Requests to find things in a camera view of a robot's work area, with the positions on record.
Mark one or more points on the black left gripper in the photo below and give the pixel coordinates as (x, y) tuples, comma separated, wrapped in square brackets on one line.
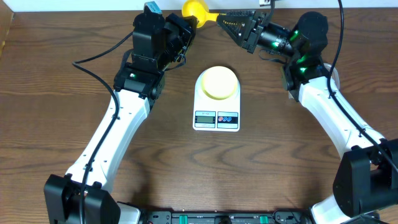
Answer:
[(176, 25)]

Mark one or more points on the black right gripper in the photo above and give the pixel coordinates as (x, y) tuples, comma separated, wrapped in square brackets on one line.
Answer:
[(240, 37)]

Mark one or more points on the yellow plastic measuring scoop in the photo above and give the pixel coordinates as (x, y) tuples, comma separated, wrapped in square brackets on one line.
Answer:
[(200, 10)]

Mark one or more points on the white digital kitchen scale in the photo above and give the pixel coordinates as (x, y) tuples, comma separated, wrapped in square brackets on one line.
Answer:
[(216, 115)]

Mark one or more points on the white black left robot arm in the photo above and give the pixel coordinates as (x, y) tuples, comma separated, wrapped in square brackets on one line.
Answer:
[(83, 194)]

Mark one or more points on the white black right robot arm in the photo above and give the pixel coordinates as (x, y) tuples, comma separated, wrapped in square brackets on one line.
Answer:
[(366, 179)]

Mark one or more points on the yellow plastic bowl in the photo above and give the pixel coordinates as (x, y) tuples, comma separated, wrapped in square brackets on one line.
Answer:
[(219, 83)]

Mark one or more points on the clear container of soybeans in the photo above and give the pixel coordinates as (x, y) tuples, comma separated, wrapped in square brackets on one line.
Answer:
[(334, 75)]

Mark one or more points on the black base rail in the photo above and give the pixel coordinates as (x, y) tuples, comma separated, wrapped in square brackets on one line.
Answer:
[(279, 216)]

